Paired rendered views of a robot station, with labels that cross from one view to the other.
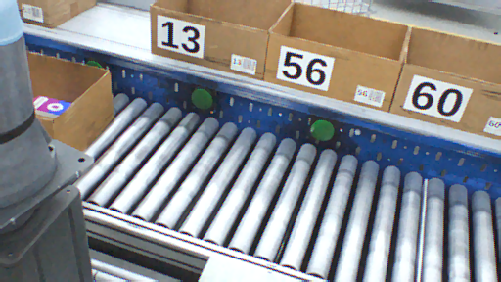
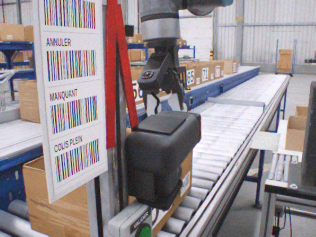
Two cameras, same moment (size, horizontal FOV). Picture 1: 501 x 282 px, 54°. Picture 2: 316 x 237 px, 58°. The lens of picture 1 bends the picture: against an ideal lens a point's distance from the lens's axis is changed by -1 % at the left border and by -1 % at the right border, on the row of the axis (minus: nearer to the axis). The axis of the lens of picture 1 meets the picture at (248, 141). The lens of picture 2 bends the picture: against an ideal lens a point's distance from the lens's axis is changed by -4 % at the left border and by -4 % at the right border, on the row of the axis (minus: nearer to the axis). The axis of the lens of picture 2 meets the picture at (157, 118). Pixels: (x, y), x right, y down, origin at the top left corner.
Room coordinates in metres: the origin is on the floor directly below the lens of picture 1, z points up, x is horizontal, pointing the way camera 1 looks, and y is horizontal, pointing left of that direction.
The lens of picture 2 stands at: (0.92, 1.34, 1.18)
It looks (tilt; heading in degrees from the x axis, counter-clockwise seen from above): 13 degrees down; 282
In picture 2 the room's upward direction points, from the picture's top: straight up
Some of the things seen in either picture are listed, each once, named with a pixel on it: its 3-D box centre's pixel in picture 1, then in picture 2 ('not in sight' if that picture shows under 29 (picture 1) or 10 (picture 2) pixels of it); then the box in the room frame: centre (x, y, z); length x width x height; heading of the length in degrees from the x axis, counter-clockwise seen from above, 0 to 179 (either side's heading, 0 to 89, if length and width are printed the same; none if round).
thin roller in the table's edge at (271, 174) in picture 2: (121, 274); (273, 167); (0.70, 0.24, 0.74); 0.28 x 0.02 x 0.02; 77
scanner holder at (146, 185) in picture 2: not in sight; (153, 163); (1.01, 0.97, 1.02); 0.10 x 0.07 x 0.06; 75
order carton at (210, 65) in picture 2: not in sight; (192, 72); (1.16, -1.39, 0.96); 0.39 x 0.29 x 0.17; 75
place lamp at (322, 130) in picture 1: (322, 131); not in sight; (1.24, -0.22, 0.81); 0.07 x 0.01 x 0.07; 75
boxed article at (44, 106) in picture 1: (54, 109); not in sight; (1.27, 0.61, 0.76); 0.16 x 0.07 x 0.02; 78
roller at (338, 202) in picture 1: (335, 211); (203, 132); (0.99, -0.25, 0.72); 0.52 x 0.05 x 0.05; 165
